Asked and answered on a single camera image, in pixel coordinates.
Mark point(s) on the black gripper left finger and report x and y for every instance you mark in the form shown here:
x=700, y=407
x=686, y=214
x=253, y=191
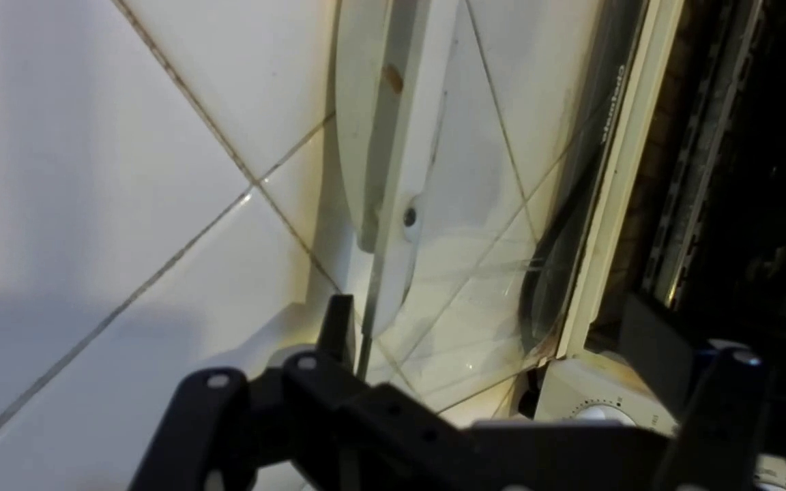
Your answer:
x=320, y=427

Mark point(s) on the white toaster oven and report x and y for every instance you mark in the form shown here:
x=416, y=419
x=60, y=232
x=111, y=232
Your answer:
x=757, y=180

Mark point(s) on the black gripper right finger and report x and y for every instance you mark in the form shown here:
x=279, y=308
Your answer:
x=721, y=419

